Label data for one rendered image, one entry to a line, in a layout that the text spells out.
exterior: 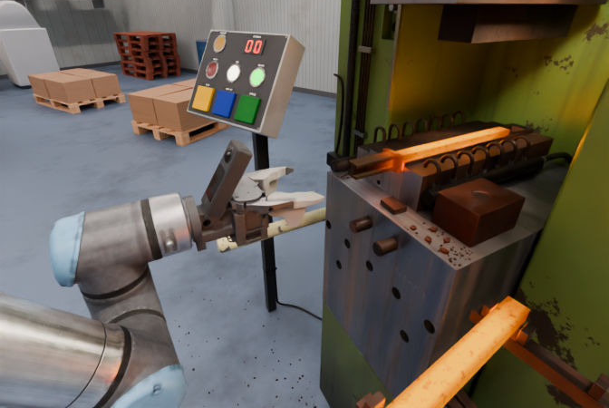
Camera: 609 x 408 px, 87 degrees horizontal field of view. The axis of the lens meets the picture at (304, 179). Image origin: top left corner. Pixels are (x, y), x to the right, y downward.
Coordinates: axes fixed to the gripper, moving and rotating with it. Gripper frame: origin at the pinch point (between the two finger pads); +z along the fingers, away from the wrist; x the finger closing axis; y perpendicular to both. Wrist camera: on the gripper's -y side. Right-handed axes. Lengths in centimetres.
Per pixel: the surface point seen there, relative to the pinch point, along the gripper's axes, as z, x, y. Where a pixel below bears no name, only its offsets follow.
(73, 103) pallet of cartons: -97, -473, 88
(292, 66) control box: 18.1, -42.3, -11.7
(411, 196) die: 20.3, 6.3, 5.6
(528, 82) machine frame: 68, -5, -10
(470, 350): 4.2, 32.5, 7.3
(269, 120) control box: 8.8, -37.9, 1.3
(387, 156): 17.4, 1.2, -1.4
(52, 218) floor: -91, -195, 101
